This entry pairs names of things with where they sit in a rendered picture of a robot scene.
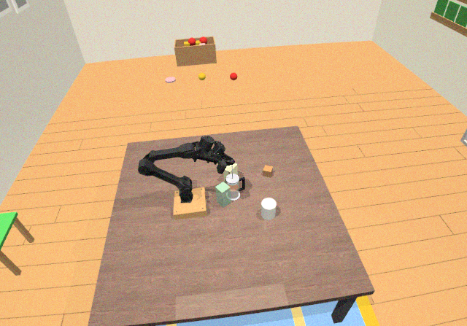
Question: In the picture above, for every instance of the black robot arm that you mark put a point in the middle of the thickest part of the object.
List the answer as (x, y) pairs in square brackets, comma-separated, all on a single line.
[(184, 184)]

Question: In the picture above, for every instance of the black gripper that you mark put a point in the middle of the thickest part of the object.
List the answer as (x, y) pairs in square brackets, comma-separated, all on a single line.
[(223, 161)]

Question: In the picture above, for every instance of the coffee press with black knob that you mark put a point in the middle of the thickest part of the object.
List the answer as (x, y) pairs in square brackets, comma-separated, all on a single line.
[(232, 181)]

